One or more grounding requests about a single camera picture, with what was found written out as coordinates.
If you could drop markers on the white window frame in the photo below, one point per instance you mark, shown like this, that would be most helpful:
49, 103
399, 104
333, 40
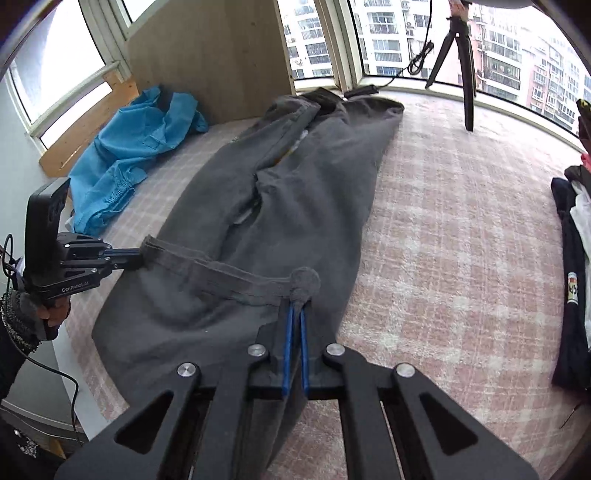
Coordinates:
339, 41

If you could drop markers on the black tripod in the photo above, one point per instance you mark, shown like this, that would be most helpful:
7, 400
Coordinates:
466, 69

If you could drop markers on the white folded garment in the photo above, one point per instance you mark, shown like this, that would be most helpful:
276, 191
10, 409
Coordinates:
582, 221

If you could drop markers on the person's black knit clothing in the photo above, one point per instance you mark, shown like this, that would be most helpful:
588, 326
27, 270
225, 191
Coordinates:
23, 452

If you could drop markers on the black garment with yellow trim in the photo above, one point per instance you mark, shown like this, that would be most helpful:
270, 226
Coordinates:
585, 124

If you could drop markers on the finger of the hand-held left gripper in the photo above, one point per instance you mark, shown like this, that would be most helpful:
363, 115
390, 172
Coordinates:
122, 252
124, 264

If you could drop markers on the wooden cabinet panel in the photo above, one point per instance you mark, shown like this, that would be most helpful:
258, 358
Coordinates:
212, 55

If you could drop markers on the pink plaid mat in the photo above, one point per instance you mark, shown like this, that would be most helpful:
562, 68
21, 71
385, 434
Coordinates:
438, 230

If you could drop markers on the person's left forearm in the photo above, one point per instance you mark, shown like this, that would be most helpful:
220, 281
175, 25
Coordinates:
9, 369

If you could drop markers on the dark olive folded garment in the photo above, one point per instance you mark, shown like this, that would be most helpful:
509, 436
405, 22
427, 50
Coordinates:
579, 175

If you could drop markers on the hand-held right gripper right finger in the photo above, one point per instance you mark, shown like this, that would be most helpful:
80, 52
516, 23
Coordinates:
304, 355

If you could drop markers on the dark grey flower-print t-shirt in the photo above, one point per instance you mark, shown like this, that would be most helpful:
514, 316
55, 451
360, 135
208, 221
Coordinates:
300, 194

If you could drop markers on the navy folded garment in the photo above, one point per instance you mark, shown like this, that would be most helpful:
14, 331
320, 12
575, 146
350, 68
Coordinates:
570, 332

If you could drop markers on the person's left hand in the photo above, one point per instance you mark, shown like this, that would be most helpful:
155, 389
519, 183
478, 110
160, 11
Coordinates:
55, 314

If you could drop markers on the pink folded garment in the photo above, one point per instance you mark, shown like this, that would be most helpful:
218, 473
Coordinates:
586, 162

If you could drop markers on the blue garment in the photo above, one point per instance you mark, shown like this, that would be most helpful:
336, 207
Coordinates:
124, 157

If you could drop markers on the light wooden board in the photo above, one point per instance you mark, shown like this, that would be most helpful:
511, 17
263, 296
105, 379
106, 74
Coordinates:
78, 138

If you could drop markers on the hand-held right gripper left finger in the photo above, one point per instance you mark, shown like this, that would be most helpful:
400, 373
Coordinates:
288, 350

